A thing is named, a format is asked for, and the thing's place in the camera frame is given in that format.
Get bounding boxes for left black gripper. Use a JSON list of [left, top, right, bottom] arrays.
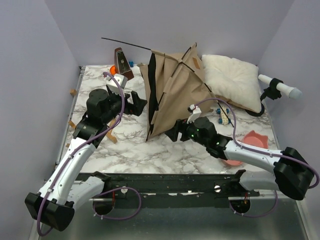
[[102, 88, 147, 124]]

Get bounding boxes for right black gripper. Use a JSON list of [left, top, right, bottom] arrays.
[[164, 115, 209, 147]]

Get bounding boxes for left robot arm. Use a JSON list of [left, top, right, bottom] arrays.
[[24, 88, 147, 237]]

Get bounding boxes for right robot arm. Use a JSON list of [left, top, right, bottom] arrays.
[[165, 117, 320, 201]]

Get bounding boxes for pink cat-ear pet bowl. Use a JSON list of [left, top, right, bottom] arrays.
[[221, 159, 243, 167]]

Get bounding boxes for brown wooden metronome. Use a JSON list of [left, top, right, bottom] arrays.
[[114, 47, 134, 80]]

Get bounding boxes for blue small toy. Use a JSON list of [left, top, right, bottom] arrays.
[[128, 61, 134, 68]]

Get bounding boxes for orange plastic cup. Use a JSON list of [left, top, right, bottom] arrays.
[[109, 65, 117, 76]]

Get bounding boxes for wooden toy car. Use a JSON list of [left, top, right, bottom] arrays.
[[216, 107, 231, 125]]

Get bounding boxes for wooden block on edge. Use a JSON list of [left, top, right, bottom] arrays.
[[69, 89, 77, 97]]

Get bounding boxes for white fluffy pillow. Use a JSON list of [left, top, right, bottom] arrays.
[[201, 54, 262, 113]]

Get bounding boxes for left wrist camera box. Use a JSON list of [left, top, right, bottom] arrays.
[[105, 73, 128, 95]]

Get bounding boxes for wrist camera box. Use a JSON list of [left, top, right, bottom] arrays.
[[187, 104, 202, 124], [105, 73, 128, 95]]

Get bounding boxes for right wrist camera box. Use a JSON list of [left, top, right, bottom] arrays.
[[187, 104, 202, 124]]

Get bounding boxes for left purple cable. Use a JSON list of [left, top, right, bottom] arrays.
[[36, 71, 143, 237]]

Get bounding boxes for purple cable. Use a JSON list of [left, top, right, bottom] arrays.
[[36, 71, 143, 237], [188, 97, 320, 218]]

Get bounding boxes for wooden stand frame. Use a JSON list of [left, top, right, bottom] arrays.
[[68, 118, 118, 144]]

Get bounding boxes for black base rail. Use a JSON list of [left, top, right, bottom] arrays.
[[76, 170, 260, 209]]

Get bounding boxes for white microphone on mount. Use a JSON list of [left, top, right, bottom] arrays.
[[245, 74, 302, 117]]

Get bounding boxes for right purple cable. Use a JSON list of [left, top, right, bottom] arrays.
[[188, 97, 320, 218]]

